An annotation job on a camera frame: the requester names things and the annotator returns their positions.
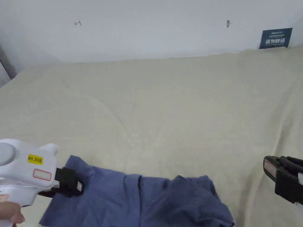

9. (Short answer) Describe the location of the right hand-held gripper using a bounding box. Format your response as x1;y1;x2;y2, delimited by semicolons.
263;155;303;204

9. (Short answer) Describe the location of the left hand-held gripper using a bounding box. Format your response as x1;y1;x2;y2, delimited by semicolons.
0;138;85;208

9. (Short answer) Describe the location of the dark blue shirt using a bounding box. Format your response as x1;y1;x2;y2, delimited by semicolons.
39;155;235;227

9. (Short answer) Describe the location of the person's left hand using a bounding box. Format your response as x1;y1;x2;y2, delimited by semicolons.
0;201;26;227

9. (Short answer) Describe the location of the bed with beige sheet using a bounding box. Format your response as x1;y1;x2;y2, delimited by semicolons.
0;44;303;227

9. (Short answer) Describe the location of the dark blue sign card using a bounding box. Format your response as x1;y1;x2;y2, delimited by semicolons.
259;27;293;50

